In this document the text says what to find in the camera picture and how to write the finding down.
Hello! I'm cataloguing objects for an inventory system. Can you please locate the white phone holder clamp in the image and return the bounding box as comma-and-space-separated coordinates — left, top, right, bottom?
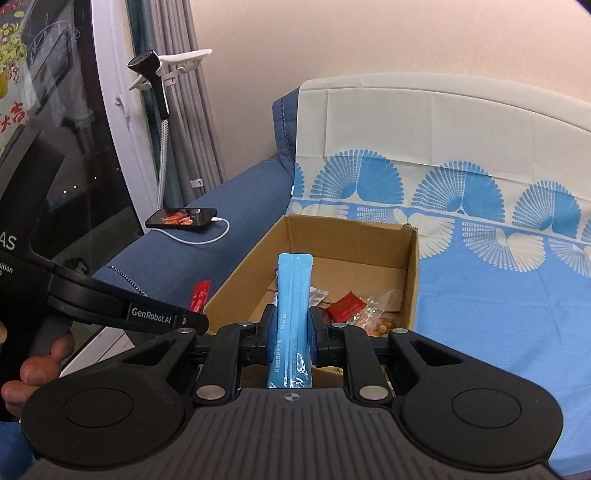
128, 48, 214, 90

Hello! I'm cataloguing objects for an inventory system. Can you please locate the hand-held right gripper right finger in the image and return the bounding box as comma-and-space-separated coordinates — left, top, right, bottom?
308, 307, 467, 408

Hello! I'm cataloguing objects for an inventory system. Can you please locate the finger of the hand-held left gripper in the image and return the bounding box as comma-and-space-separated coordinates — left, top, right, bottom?
46, 272, 210, 335

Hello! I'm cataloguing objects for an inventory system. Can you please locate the blue fabric sofa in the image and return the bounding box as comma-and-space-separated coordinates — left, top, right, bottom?
90, 88, 301, 324

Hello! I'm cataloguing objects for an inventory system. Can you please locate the clear bag of candies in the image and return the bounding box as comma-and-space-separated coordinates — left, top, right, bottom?
351, 290, 402, 324

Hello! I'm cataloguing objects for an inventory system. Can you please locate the brown cardboard box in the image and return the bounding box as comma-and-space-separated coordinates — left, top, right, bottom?
203, 215, 421, 391

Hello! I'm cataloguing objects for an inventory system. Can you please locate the clear bag of coated nuts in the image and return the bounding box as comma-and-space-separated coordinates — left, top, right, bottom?
365, 318, 398, 337

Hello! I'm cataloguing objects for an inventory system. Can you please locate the light blue stick packet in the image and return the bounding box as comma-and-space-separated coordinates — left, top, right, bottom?
265, 252, 315, 391

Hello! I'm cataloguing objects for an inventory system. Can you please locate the person's left hand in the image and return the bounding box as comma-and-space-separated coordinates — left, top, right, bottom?
0, 320, 75, 418

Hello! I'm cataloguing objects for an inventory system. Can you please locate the teal curtain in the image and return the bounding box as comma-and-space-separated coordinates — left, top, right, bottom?
127, 0, 186, 209

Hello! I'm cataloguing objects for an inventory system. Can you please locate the colourful window decal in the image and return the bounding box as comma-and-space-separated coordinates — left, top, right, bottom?
0, 0, 33, 158

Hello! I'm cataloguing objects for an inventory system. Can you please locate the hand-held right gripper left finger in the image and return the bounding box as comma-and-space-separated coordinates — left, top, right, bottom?
122, 305, 280, 408

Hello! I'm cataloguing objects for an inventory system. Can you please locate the small red snack packet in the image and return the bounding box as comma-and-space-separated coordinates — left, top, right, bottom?
327, 291, 366, 321

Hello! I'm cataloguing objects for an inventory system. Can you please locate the blue and white printed blanket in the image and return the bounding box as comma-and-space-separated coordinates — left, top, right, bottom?
284, 74, 591, 472

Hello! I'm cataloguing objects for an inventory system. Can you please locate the white charging cable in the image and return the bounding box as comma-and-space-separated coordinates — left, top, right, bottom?
159, 216, 230, 245

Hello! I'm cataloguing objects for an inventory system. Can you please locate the long red snack bar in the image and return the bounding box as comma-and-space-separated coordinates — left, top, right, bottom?
188, 279, 212, 317

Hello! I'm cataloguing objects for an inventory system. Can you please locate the white window frame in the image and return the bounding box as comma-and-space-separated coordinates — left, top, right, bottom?
90, 0, 162, 236

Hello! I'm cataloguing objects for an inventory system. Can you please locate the grey curtain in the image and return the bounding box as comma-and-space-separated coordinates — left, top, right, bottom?
171, 0, 227, 195

